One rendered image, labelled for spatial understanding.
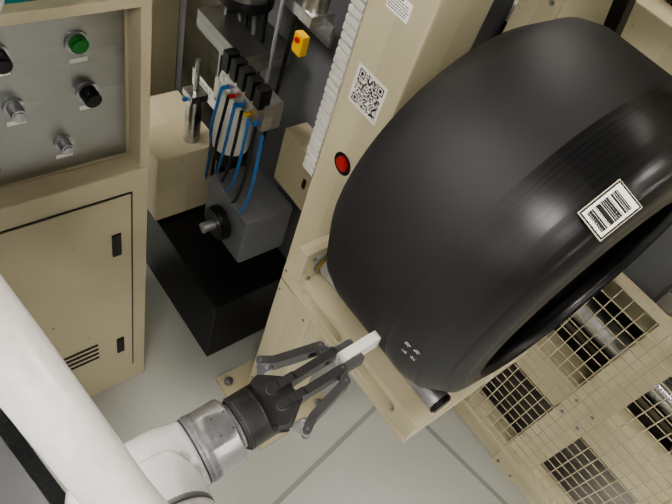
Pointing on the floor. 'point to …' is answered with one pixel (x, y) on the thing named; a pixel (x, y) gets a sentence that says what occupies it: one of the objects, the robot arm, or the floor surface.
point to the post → (407, 43)
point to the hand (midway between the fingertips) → (357, 349)
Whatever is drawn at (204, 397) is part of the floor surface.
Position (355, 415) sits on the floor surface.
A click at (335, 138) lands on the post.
